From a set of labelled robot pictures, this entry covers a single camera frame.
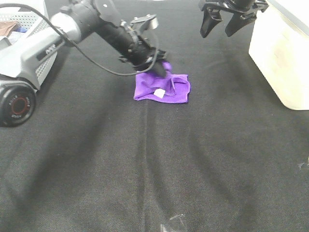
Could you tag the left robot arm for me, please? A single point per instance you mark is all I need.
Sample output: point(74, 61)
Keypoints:
point(76, 21)

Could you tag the blue cloth in basket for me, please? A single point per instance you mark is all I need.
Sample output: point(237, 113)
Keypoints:
point(21, 30)

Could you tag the grey perforated laundry basket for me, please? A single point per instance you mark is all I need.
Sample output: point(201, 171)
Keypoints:
point(30, 56)

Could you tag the purple microfiber towel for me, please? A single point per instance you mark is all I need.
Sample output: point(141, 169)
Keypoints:
point(173, 89)

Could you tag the black table cloth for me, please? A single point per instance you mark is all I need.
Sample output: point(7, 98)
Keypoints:
point(92, 159)

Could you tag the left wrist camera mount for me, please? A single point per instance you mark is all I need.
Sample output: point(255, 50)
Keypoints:
point(141, 24)

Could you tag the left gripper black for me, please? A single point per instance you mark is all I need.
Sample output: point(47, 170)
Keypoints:
point(136, 49)

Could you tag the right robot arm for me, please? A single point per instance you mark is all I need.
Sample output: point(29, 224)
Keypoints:
point(244, 12)

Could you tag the clear tape piece front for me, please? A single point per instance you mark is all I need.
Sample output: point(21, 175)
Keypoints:
point(176, 223)

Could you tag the brown cloth in basket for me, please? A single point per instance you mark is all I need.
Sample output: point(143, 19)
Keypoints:
point(7, 27)

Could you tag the cream white storage bin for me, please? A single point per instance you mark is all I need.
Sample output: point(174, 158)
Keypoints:
point(280, 48)

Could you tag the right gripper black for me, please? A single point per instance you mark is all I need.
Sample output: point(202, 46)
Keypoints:
point(244, 11)

